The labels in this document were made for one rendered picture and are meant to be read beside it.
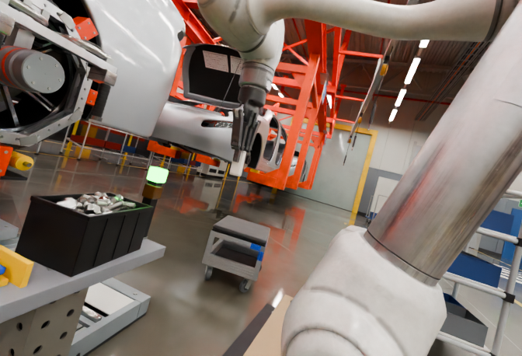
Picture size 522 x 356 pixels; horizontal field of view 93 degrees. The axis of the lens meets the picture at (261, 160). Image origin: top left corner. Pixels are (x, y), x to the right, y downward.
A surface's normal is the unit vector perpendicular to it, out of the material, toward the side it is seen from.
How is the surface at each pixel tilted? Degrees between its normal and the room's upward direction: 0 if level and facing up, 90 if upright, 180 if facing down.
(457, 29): 156
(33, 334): 90
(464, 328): 90
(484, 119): 88
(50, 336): 90
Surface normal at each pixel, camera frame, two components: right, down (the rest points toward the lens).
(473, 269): -0.25, -0.11
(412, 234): -0.58, -0.18
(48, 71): 0.93, 0.25
